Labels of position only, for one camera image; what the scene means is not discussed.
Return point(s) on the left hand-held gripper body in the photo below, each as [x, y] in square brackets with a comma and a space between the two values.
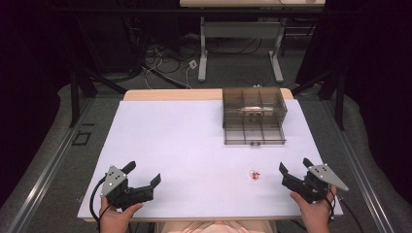
[129, 194]

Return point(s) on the black metal stand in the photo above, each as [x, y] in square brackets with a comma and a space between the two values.
[339, 100]
[75, 97]

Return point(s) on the pale item inside box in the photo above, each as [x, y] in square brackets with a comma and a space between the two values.
[254, 109]

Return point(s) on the small red and clear trinket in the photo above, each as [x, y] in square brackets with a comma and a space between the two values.
[255, 175]

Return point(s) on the smoky clear storage box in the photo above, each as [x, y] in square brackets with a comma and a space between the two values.
[252, 97]

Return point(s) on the person's right hand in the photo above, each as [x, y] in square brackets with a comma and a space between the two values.
[315, 216]

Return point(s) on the white power plug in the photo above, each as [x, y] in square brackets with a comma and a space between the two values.
[192, 64]

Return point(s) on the aluminium floor rail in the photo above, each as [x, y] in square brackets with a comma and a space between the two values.
[48, 168]
[359, 174]

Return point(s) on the smoky clear divided drawer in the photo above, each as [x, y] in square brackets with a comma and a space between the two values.
[252, 134]

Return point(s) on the white desk with metal legs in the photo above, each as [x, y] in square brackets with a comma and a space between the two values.
[239, 29]

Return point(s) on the white table sheet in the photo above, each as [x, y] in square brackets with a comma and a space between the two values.
[181, 145]

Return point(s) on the person's beige clothing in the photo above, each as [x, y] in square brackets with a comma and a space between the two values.
[217, 227]

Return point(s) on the person's left hand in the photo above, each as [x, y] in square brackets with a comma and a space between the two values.
[113, 220]

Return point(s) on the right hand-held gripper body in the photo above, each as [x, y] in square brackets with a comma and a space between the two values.
[312, 189]

